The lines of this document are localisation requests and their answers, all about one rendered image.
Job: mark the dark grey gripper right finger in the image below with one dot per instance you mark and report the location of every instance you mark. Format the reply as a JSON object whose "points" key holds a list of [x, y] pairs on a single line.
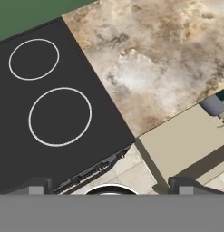
{"points": [[183, 185]]}

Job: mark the beige cupboard door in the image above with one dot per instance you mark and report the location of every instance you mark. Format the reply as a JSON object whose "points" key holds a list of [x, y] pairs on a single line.
{"points": [[183, 145]]}

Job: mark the black hob with white rings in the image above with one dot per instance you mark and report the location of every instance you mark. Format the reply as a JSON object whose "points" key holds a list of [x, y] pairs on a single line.
{"points": [[56, 120]]}

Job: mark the round white and black object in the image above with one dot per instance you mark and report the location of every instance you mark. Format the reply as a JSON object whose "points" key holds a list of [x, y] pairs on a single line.
{"points": [[110, 188]]}

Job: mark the green sponge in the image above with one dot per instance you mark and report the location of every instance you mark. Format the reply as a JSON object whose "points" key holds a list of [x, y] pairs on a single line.
{"points": [[222, 94]]}

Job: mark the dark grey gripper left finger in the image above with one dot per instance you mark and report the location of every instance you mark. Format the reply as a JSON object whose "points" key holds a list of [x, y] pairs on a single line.
{"points": [[37, 185]]}

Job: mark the black oven control panel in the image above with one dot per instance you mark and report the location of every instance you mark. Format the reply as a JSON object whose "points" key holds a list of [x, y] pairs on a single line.
{"points": [[92, 172]]}

